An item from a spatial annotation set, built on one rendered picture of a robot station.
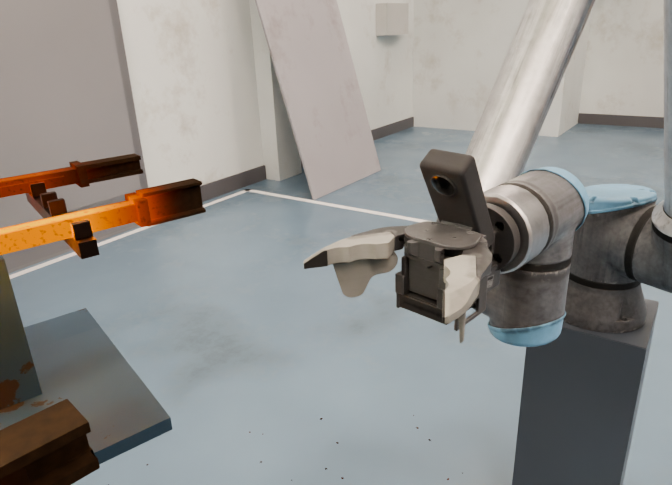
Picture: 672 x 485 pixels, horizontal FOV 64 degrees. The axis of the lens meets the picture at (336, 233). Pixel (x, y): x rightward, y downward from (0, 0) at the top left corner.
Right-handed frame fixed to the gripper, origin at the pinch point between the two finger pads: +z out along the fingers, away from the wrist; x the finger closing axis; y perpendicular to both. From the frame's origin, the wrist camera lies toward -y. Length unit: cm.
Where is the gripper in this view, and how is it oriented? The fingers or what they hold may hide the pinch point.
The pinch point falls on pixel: (364, 282)
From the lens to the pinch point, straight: 43.4
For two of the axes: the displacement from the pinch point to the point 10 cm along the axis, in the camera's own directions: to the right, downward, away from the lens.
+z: -6.9, 2.8, -6.6
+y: 0.4, 9.3, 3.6
